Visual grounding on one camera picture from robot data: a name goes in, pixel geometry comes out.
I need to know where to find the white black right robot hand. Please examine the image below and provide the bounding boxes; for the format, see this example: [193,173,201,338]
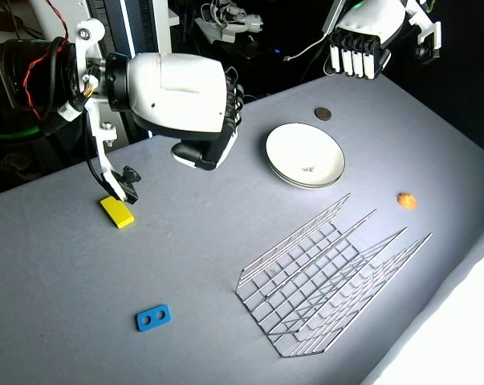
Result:
[127,51,245,171]

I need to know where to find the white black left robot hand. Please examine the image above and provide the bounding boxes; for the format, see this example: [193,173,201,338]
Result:
[329,0,407,81]

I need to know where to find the grey hanging adapter stick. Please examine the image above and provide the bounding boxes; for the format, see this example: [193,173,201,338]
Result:
[323,0,347,35]

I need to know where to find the white black upright column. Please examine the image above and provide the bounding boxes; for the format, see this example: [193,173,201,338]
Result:
[28,0,178,141]

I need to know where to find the white machine part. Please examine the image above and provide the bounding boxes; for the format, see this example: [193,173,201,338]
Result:
[193,0,265,45]

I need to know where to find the yellow rectangular block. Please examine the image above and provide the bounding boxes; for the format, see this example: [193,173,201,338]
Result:
[100,195,136,230]

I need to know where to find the small orange pastry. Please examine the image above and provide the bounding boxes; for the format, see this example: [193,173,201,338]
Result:
[397,192,418,211]

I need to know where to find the blue block with two holes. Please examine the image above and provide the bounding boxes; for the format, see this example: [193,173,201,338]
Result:
[136,303,172,333]

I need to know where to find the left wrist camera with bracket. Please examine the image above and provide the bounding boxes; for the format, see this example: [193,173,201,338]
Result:
[405,0,443,65]

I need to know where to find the thin white cable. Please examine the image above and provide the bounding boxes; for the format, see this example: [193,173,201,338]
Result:
[283,34,333,63]

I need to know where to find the black camera cable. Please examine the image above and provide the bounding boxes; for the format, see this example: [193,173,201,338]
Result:
[80,107,122,197]

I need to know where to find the silver wire dish rack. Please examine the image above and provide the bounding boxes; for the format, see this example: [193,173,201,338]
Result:
[235,193,433,359]

